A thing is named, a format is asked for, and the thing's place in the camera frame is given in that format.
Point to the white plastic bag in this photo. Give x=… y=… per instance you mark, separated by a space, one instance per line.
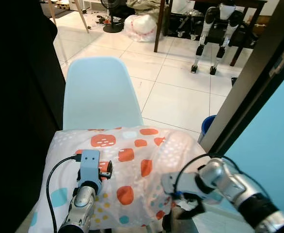
x=140 y=28

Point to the black and white humanoid robot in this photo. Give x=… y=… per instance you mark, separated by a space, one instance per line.
x=218 y=29

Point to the black standing fan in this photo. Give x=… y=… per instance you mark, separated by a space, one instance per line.
x=112 y=24

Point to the pink pillow with coloured spots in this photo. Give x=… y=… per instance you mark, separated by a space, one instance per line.
x=137 y=150

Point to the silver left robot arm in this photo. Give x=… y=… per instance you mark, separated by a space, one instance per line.
x=81 y=204

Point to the light blue plastic chair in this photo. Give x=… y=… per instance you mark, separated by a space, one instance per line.
x=101 y=92

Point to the light wooden stand leg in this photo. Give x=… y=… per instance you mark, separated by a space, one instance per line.
x=82 y=17
x=52 y=12

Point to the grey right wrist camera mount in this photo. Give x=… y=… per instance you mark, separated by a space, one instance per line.
x=173 y=182

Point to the black hanging cloth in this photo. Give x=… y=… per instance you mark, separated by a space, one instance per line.
x=21 y=121

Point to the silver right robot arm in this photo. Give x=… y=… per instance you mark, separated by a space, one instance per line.
x=248 y=196

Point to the blue plastic bin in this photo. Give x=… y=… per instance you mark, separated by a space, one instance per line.
x=207 y=127

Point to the dark brown door frame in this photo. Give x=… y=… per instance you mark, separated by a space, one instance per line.
x=258 y=82

